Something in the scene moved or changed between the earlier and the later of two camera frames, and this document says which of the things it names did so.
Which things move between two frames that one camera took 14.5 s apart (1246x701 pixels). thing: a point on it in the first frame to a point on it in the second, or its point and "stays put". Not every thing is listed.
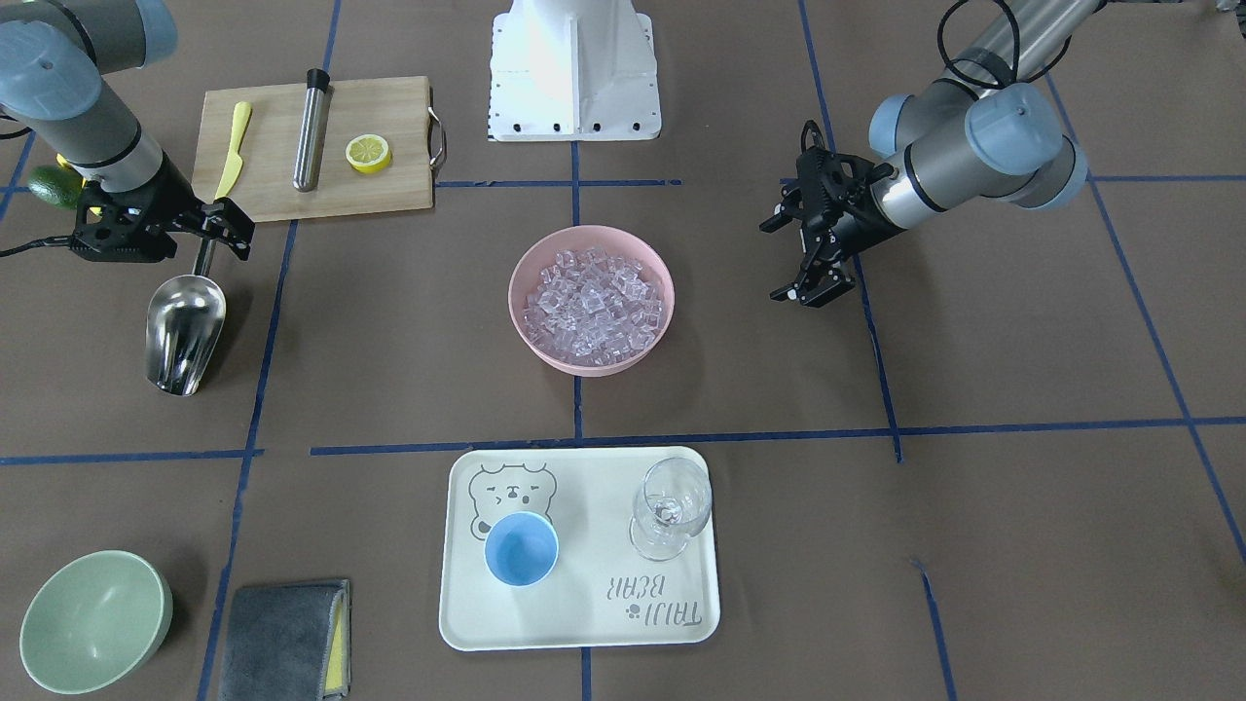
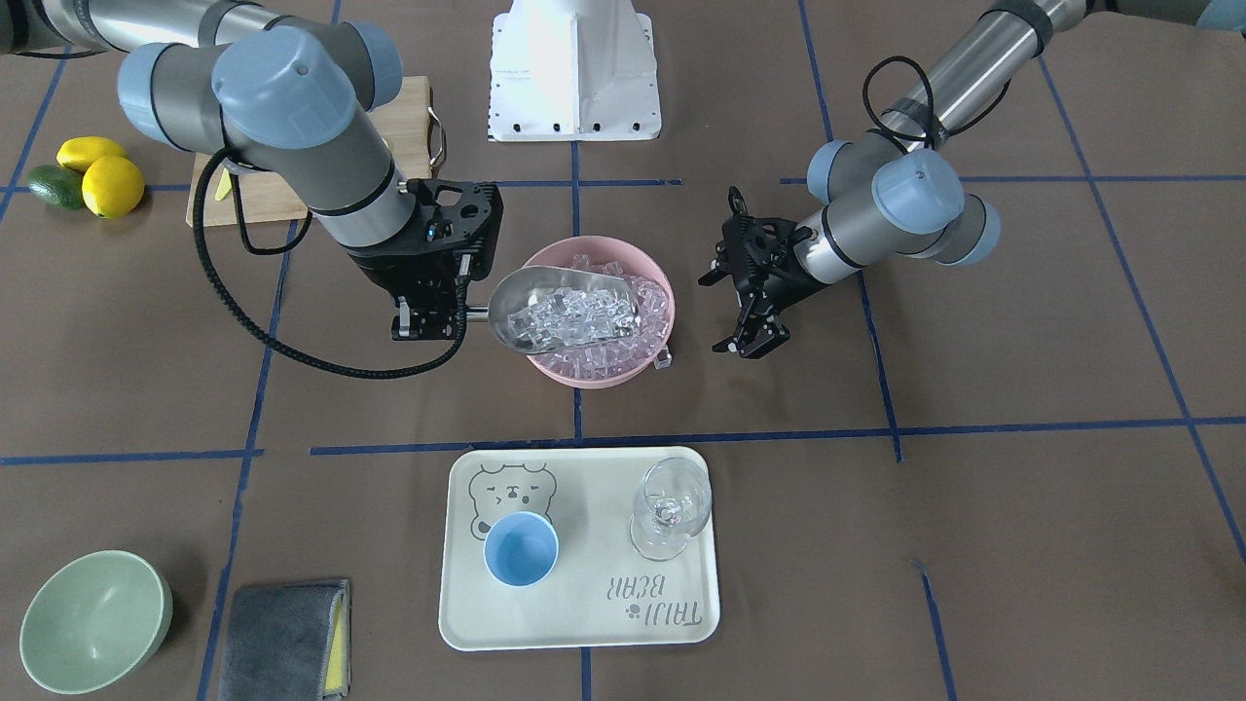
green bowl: x=94 y=619 stays put
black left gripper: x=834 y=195 to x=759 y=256
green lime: x=57 y=185 stays put
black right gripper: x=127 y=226 to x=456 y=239
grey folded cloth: x=287 y=643 stays put
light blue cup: x=521 y=549 stays put
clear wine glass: x=670 y=509 stays put
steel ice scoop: x=184 y=320 to x=512 y=290
